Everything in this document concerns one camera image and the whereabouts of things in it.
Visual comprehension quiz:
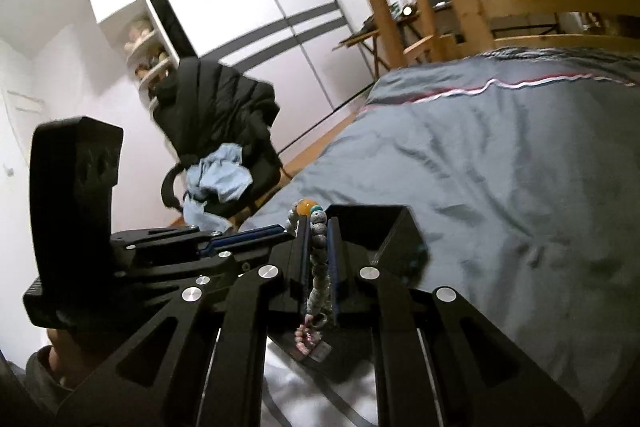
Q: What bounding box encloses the white bead bracelet orange bead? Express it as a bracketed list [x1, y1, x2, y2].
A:
[285, 198, 330, 327]

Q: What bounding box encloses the black jewelry box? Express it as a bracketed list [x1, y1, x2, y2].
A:
[271, 205, 428, 383]

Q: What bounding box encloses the left hand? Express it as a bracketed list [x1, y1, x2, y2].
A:
[47, 329, 101, 389]

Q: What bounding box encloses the light blue shirt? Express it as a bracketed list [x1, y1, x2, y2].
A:
[182, 143, 253, 233]

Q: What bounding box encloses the black jacket on chair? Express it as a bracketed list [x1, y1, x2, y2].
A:
[152, 57, 280, 164]

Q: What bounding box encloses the grey striped duvet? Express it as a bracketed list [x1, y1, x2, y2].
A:
[244, 48, 639, 426]

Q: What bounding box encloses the white sliding wardrobe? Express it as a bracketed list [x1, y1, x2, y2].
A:
[89, 0, 373, 155]

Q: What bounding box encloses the wall shelf with toys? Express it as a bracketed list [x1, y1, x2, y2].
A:
[99, 0, 180, 112]

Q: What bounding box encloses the wooden bed frame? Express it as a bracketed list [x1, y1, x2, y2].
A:
[369, 0, 639, 68]

